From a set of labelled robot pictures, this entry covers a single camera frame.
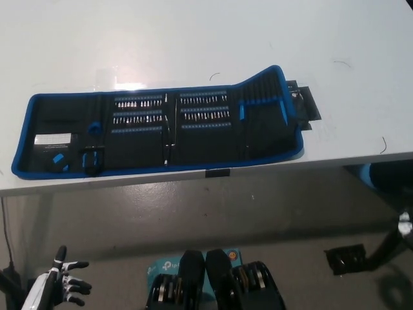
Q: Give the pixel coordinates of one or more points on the white label card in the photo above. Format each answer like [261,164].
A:
[51,139]

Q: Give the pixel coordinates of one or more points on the black ribbed left robot body block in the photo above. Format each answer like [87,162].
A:
[190,268]

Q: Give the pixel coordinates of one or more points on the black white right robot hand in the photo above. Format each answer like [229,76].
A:
[406,226]

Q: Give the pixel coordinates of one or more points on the short blue plastic spudger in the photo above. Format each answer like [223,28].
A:
[242,111]

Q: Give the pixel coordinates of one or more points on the metal tweezers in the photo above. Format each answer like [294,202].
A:
[169,139]

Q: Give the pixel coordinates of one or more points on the small blue opening pick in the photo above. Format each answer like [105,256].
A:
[58,158]

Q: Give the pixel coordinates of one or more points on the long blue plastic spudger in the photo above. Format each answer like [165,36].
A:
[283,109]

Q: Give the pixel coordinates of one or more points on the teal TP-Link box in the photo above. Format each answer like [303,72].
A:
[163,266]

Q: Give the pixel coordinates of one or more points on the blue and black chair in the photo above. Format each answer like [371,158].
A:
[366,174]

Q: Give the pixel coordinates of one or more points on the round blue suction cup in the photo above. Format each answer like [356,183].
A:
[94,128]

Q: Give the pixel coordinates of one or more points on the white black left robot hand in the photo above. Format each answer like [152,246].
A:
[42,287]

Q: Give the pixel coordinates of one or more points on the black tape square patch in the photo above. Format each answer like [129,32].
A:
[306,106]

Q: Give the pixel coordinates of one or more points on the black blue-trimmed roll-up toolkit case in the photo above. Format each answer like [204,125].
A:
[135,148]

